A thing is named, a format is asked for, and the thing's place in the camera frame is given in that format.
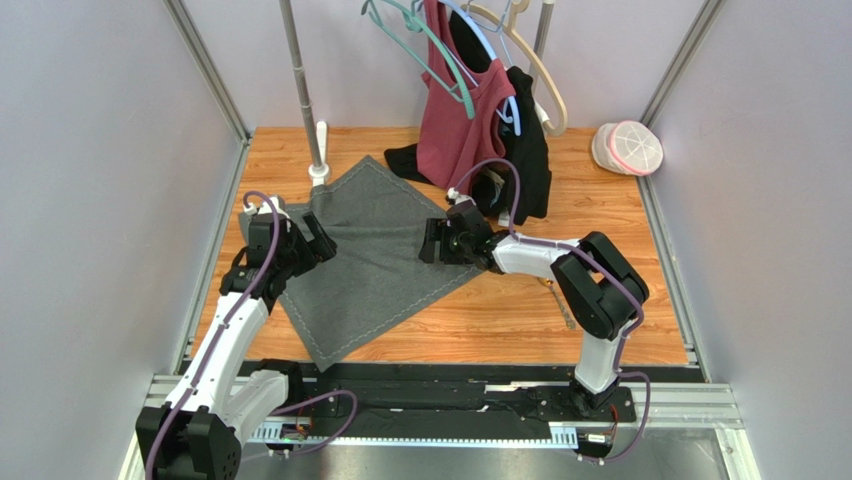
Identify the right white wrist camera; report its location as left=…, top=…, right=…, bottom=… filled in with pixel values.
left=445, top=187, right=476, bottom=206

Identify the maroon tank top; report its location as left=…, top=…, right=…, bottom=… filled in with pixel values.
left=416, top=1, right=515, bottom=193

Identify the black t-shirt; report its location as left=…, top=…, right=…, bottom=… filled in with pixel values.
left=384, top=1, right=552, bottom=225

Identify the white rack foot right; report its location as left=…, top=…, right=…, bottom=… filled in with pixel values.
left=497, top=208, right=512, bottom=229

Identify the grey rack pole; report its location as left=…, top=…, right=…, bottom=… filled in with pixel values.
left=533, top=0, right=556, bottom=60
left=278, top=0, right=317, bottom=139

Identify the white rack base foot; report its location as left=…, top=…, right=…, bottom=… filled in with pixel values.
left=308, top=120, right=331, bottom=187

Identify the light blue plastic hanger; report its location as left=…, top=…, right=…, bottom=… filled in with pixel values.
left=439, top=0, right=522, bottom=138

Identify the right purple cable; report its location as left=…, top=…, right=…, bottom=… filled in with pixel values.
left=452, top=157, right=652, bottom=464

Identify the grey cloth napkin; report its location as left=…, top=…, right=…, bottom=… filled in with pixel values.
left=249, top=156, right=480, bottom=370

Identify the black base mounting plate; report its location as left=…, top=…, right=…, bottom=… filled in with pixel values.
left=229, top=359, right=707, bottom=444

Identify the grey rack pole right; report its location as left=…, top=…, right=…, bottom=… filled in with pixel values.
left=533, top=0, right=556, bottom=60

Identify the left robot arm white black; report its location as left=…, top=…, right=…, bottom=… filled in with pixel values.
left=135, top=211, right=337, bottom=479

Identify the beige wooden hanger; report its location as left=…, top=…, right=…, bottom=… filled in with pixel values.
left=463, top=1, right=568, bottom=137

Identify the iridescent gold spoon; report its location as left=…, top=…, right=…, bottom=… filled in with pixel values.
left=538, top=278, right=577, bottom=330

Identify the teal plastic hanger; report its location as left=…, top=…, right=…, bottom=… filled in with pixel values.
left=361, top=0, right=478, bottom=121

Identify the grey rack pole left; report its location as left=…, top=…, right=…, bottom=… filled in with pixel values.
left=278, top=0, right=317, bottom=139

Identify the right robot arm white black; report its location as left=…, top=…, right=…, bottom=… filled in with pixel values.
left=418, top=201, right=649, bottom=417

